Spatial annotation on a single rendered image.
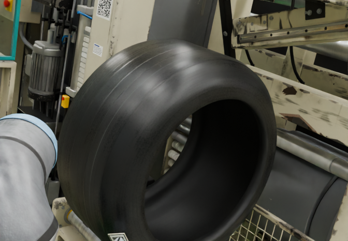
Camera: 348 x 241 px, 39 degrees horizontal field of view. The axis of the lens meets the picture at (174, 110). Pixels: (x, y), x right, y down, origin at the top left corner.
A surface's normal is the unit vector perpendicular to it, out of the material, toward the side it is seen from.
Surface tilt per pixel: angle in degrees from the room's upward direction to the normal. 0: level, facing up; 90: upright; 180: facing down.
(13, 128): 3
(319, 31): 90
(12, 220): 57
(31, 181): 44
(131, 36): 90
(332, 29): 90
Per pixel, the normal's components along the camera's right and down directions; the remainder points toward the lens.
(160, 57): -0.15, -0.84
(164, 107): 0.11, -0.25
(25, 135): 0.47, -0.86
